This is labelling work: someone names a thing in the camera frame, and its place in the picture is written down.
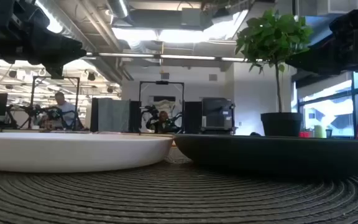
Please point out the black plant pot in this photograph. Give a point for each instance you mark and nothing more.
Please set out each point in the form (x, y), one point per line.
(281, 124)

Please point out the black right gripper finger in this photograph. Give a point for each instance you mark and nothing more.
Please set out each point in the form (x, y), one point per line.
(315, 60)

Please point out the small red box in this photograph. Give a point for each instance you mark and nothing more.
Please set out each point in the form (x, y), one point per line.
(304, 134)

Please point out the green leafy indoor tree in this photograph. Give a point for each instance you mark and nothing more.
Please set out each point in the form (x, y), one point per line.
(272, 34)

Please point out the small dark cup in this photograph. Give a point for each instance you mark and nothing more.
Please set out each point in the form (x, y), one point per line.
(328, 133)

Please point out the grey partition panel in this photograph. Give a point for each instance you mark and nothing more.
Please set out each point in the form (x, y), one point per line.
(113, 115)

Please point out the black partition panel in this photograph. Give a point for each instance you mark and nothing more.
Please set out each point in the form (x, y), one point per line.
(193, 116)

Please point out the pale green cup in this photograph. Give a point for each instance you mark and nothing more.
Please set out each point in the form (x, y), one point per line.
(318, 131)

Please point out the person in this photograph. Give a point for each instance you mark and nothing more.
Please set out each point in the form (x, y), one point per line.
(163, 116)
(65, 109)

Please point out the black round plate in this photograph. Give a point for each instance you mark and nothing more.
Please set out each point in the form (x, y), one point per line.
(275, 155)

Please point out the white round plate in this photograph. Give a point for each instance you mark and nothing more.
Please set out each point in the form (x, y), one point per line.
(73, 152)

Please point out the black metal frame rig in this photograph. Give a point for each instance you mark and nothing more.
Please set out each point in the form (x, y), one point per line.
(54, 77)
(162, 82)

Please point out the long ceiling light bar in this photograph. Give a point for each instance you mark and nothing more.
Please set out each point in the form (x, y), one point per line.
(185, 57)

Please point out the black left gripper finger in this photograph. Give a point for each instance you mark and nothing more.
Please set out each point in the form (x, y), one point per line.
(64, 51)
(56, 70)

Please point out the white draped cloth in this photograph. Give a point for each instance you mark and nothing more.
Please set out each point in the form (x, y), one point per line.
(166, 104)

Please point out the black equipment cabinet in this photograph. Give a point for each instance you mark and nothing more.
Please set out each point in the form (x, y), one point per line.
(216, 115)

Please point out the grey woven round placemat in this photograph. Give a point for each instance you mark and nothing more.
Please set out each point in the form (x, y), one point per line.
(166, 199)

